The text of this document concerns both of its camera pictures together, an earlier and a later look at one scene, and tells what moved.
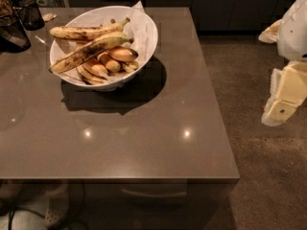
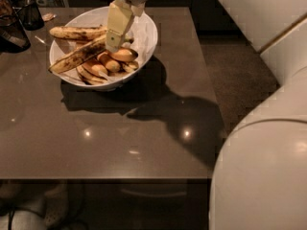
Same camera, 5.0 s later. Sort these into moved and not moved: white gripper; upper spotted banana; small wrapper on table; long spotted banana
Moved: white gripper
Not moved: small wrapper on table; long spotted banana; upper spotted banana
